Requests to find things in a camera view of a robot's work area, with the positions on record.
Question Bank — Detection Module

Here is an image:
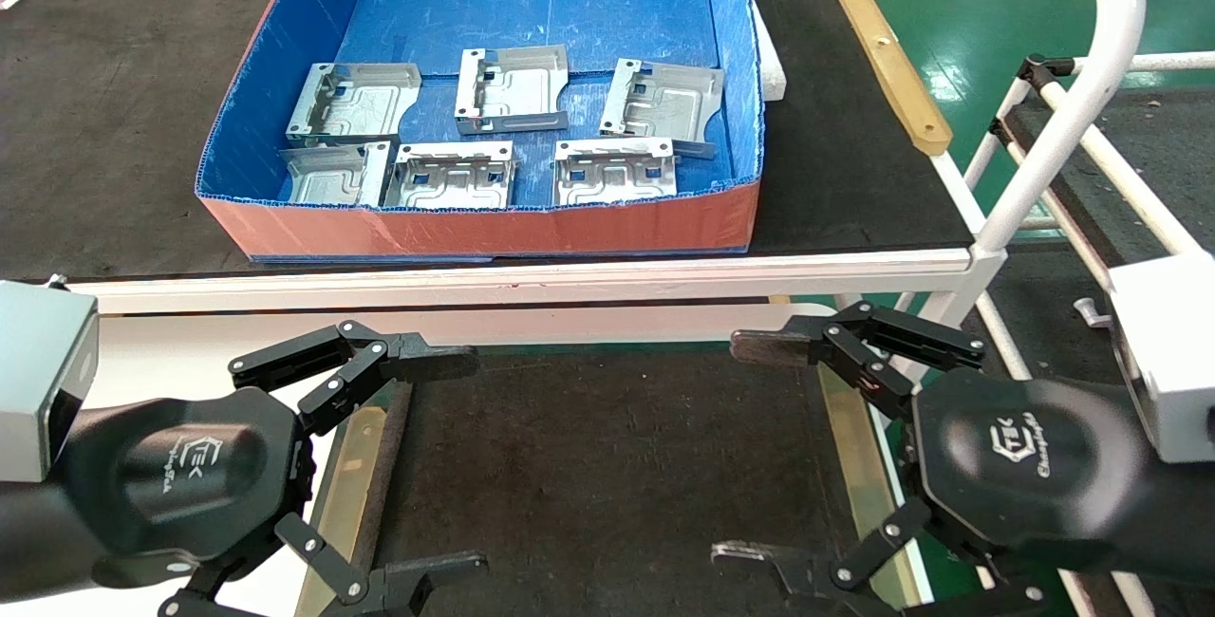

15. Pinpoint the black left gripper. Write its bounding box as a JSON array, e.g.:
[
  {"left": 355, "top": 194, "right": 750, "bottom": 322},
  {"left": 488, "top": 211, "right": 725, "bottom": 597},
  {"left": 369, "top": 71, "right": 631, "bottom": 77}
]
[{"left": 57, "top": 320, "right": 490, "bottom": 617}]

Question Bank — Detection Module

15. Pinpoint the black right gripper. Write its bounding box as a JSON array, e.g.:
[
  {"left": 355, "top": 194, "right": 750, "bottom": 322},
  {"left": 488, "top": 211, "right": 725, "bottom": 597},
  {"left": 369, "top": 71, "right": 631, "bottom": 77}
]
[{"left": 712, "top": 301, "right": 1155, "bottom": 617}]

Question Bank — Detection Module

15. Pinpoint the blue corrugated box orange outside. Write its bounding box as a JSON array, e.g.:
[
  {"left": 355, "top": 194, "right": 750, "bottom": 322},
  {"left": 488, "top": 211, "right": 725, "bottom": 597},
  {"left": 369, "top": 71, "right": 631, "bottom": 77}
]
[{"left": 195, "top": 0, "right": 765, "bottom": 264}]

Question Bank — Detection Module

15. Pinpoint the worn wooden edge strip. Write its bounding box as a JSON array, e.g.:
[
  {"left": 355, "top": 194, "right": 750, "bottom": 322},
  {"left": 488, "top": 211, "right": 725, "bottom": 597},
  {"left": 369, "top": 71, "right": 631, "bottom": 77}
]
[
  {"left": 816, "top": 361, "right": 914, "bottom": 610},
  {"left": 296, "top": 383, "right": 415, "bottom": 617}
]

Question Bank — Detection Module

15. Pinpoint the black lower shelf mat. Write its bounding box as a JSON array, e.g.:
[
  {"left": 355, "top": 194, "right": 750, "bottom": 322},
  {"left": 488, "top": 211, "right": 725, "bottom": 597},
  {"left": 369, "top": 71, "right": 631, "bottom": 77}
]
[{"left": 375, "top": 349, "right": 860, "bottom": 617}]

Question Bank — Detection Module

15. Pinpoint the white foam block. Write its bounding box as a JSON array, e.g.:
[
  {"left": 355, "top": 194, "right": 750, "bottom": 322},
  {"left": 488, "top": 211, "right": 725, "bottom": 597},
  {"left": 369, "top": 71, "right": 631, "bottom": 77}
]
[{"left": 750, "top": 5, "right": 788, "bottom": 103}]

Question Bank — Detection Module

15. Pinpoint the long yellow wooden strip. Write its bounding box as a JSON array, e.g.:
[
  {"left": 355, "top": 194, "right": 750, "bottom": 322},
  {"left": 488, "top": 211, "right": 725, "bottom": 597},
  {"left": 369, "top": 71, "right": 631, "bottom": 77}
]
[{"left": 829, "top": 0, "right": 953, "bottom": 158}]

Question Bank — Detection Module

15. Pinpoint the large black table mat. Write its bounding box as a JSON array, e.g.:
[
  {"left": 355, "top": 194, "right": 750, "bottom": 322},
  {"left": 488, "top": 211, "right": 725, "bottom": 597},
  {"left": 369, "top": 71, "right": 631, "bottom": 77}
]
[{"left": 0, "top": 0, "right": 976, "bottom": 284}]

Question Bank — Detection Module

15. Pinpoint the black mat on side rack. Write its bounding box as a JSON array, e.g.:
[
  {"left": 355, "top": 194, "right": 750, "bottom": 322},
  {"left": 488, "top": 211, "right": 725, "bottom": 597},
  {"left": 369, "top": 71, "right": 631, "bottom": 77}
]
[{"left": 1006, "top": 90, "right": 1215, "bottom": 262}]

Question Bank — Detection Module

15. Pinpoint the thick white curved tube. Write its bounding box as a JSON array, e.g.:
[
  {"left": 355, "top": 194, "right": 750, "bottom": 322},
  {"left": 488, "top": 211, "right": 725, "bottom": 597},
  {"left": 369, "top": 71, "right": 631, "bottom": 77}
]
[{"left": 974, "top": 0, "right": 1148, "bottom": 257}]

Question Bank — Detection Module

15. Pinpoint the white metal table frame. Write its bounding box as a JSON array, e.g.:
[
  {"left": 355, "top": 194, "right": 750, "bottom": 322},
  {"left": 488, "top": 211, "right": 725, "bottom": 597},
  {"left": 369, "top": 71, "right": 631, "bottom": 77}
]
[{"left": 57, "top": 0, "right": 1009, "bottom": 348}]

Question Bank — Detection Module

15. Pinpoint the stamped metal bracket plate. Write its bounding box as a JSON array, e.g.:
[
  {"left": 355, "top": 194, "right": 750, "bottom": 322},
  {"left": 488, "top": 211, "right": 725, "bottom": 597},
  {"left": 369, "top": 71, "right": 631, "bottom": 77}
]
[
  {"left": 286, "top": 62, "right": 422, "bottom": 145},
  {"left": 599, "top": 58, "right": 724, "bottom": 159},
  {"left": 383, "top": 140, "right": 516, "bottom": 212},
  {"left": 455, "top": 45, "right": 570, "bottom": 137},
  {"left": 278, "top": 141, "right": 393, "bottom": 210},
  {"left": 553, "top": 138, "right": 680, "bottom": 209}
]

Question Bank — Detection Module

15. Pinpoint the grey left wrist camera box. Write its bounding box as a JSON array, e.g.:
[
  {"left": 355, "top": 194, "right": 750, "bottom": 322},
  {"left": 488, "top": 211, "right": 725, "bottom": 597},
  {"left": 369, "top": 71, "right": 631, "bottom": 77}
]
[{"left": 0, "top": 280, "right": 100, "bottom": 483}]

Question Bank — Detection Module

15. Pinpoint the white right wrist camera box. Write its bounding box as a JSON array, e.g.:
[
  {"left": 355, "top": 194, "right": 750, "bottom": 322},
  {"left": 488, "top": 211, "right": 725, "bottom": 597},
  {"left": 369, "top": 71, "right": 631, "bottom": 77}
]
[{"left": 1109, "top": 252, "right": 1215, "bottom": 464}]

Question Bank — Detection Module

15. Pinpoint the white pipe rack frame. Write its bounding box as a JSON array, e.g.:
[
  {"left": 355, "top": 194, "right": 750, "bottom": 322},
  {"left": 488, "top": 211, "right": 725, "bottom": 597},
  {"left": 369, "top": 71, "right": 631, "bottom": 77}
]
[{"left": 963, "top": 52, "right": 1215, "bottom": 262}]

